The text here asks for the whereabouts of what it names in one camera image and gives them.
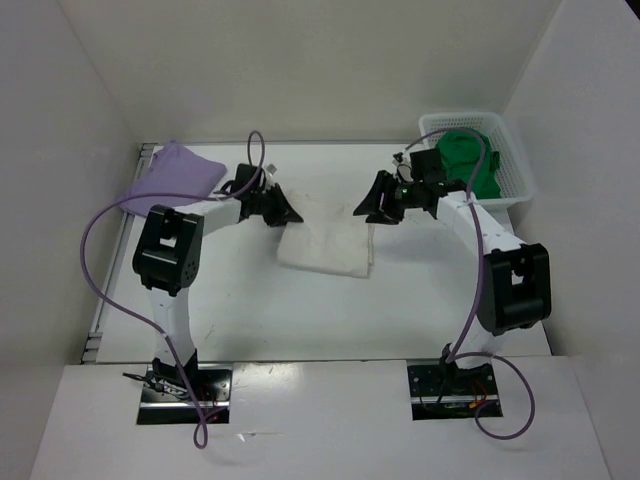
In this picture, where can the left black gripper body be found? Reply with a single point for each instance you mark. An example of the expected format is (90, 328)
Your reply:
(261, 203)

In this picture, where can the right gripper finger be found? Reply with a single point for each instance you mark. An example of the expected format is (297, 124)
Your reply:
(393, 217)
(380, 193)

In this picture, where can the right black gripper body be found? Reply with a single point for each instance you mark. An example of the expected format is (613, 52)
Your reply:
(406, 196)

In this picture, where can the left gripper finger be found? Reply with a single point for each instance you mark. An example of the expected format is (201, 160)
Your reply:
(273, 221)
(279, 206)

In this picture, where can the white t shirt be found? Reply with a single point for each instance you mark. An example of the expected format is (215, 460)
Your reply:
(330, 239)

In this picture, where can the green t shirt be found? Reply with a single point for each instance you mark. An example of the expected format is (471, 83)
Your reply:
(460, 152)

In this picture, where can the purple t shirt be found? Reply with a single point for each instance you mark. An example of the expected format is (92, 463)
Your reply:
(173, 169)

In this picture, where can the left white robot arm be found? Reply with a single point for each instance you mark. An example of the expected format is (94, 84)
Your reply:
(167, 261)

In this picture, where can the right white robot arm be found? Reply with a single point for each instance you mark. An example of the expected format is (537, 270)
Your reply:
(513, 282)

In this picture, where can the white plastic laundry basket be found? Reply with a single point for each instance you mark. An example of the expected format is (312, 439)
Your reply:
(514, 176)

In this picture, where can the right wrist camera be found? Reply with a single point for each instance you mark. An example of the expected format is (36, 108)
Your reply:
(420, 167)

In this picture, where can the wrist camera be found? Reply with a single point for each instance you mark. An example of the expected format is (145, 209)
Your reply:
(249, 180)
(420, 167)

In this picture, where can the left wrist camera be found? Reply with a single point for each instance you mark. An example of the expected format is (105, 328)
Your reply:
(249, 180)

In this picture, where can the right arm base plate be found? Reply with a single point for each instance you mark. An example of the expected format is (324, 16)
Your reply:
(441, 392)

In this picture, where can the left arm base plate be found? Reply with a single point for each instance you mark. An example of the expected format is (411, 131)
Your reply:
(163, 403)

